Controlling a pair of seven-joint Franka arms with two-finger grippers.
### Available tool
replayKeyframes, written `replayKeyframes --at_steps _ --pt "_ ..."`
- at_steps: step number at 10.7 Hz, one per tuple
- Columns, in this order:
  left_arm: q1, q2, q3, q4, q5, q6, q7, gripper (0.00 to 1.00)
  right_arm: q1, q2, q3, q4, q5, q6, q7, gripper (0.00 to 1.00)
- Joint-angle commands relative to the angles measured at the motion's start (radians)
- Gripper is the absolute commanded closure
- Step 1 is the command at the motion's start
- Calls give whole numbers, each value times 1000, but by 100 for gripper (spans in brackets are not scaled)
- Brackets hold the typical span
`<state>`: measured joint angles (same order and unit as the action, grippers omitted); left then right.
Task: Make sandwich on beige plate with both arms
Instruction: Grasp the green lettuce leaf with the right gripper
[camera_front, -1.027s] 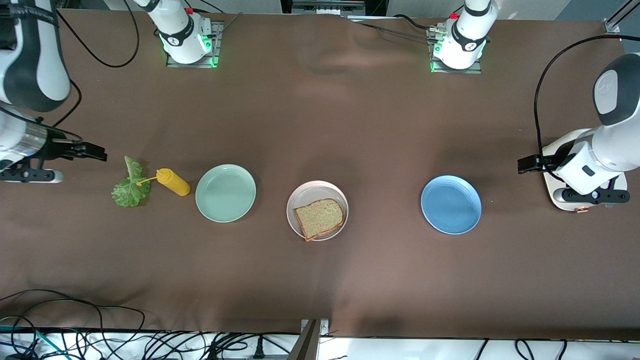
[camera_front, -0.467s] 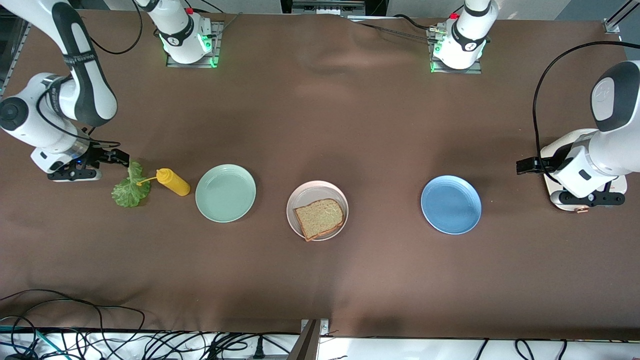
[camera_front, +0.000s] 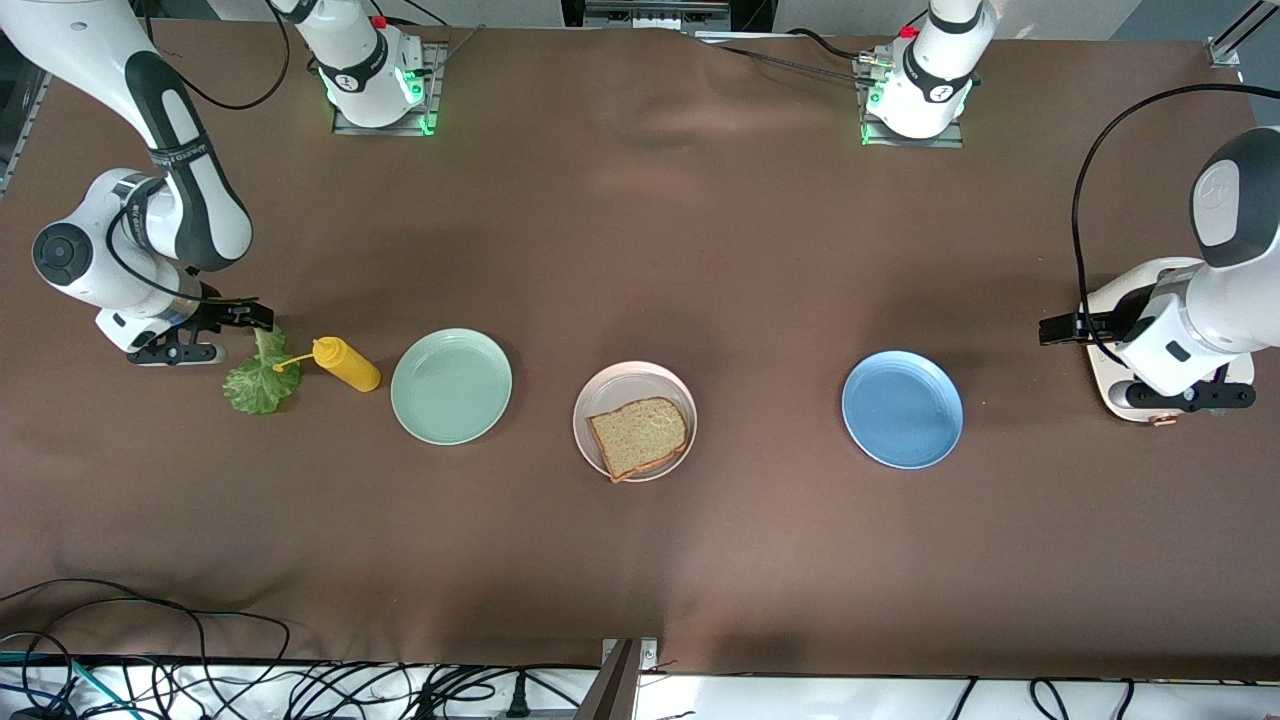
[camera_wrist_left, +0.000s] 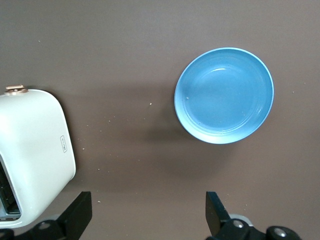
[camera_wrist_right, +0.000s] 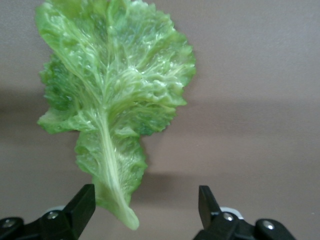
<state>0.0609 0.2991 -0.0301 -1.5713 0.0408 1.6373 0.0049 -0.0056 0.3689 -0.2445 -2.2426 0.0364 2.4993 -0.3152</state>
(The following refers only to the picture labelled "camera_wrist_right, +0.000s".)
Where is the green lettuce leaf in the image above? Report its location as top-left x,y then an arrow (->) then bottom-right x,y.
34,0 -> 197,231

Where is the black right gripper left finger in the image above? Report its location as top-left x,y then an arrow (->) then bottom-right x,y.
0,183 -> 97,240

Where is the brown table cloth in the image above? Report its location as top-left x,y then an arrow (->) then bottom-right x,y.
0,0 -> 320,240

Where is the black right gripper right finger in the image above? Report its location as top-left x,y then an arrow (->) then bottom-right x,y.
194,185 -> 299,240

